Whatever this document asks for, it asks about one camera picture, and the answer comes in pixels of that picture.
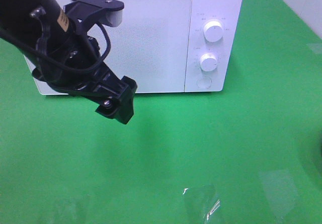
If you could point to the round white door button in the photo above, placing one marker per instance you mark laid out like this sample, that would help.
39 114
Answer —
204 82

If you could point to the white round knob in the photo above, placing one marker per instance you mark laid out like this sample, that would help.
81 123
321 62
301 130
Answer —
213 30
208 62

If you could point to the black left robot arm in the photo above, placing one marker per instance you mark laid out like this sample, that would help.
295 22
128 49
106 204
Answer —
68 45

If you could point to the white microwave oven body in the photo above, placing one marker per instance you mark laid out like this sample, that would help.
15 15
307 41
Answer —
201 12

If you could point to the clear tape piece centre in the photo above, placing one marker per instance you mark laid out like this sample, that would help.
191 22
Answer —
203 204

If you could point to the green table mat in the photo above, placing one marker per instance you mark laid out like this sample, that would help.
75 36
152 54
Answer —
258 141

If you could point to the black white left camera mount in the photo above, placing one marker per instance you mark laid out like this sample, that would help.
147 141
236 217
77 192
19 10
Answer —
86 13

